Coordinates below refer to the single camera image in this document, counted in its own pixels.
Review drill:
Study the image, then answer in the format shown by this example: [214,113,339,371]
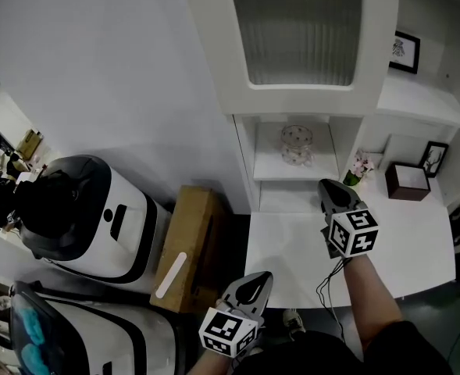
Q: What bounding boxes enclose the person's left forearm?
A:
[185,350,239,375]

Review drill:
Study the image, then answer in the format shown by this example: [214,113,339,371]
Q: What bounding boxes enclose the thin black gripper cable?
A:
[316,257,352,344]

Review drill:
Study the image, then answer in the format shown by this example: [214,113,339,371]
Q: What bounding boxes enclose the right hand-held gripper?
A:
[317,178,380,259]

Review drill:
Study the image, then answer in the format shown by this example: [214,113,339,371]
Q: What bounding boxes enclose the small background cardboard box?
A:
[15,128,45,161]

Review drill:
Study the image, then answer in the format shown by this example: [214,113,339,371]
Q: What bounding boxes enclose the white machine with black top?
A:
[17,154,175,285]

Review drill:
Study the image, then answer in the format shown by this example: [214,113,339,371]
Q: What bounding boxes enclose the person's black clothing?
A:
[232,320,455,375]

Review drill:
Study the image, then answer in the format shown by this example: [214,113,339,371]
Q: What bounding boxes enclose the ribbed glass cabinet door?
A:
[224,0,401,116]

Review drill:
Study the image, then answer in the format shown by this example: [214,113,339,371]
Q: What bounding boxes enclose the clear dotted glass cup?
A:
[279,124,316,167]

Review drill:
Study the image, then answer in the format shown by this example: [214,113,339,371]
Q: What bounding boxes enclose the black framed sketch picture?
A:
[388,30,422,75]

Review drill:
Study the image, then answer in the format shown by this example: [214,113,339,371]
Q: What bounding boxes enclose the black framed deer picture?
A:
[419,141,450,178]

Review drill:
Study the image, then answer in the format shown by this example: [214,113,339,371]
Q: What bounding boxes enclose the dark brown square box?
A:
[384,162,432,202]

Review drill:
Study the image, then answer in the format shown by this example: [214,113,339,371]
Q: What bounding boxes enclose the pink flower in green pot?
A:
[342,148,376,188]

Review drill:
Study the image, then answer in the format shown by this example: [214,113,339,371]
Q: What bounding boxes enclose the brown cardboard box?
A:
[149,184,227,314]

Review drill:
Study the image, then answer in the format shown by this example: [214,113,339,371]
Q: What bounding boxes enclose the person's right forearm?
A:
[344,253,405,352]

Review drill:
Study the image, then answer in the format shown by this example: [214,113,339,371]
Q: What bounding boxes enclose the white shelf unit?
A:
[180,0,460,215]

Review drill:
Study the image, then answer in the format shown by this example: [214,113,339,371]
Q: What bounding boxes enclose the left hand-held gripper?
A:
[198,270,275,360]

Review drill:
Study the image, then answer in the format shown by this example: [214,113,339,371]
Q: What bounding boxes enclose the white machine with blue contents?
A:
[8,280,184,375]

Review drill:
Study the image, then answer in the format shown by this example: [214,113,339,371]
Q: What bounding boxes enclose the person's shoe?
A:
[282,308,307,342]

